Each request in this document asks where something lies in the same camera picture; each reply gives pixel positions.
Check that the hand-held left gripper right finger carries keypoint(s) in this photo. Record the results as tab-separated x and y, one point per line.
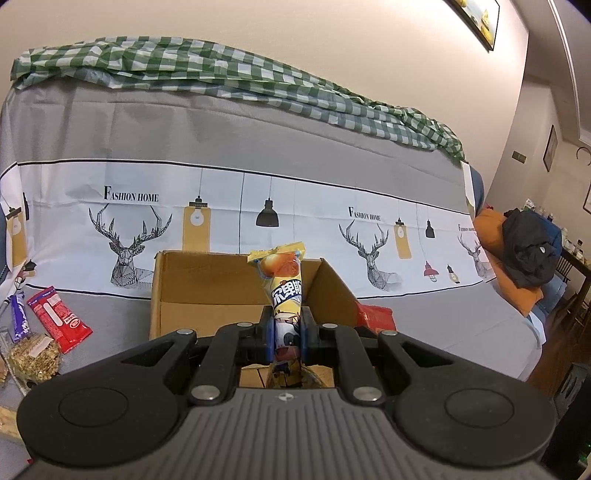
303	339

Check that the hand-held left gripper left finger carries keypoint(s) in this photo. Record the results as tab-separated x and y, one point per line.
269	339

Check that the yellow snack packet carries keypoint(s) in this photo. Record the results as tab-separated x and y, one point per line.
281	290

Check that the cardboard box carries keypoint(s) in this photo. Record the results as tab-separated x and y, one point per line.
207	286

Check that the plain red snack packet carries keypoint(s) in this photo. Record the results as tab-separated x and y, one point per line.
376	318

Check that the deer printed sofa cover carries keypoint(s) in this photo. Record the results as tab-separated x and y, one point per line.
277	138

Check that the red snack packet white label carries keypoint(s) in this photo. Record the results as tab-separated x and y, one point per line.
57	321

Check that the orange cushion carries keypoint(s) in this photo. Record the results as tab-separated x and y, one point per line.
489	230

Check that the clear bag of green crackers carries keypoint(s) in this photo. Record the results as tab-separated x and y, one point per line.
34	360

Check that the black jacket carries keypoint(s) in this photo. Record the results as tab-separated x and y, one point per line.
528	249

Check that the purple snack packet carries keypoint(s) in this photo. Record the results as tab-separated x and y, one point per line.
19	318

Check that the dark wooden table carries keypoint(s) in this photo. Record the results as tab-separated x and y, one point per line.
579	265

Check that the green checked cloth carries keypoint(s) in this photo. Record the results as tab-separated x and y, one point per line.
184	64

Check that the wall light switch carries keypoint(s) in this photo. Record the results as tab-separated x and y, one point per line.
519	157

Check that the small framed wall picture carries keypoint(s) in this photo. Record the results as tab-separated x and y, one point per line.
550	148

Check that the large framed wall picture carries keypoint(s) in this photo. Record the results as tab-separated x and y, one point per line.
480	21

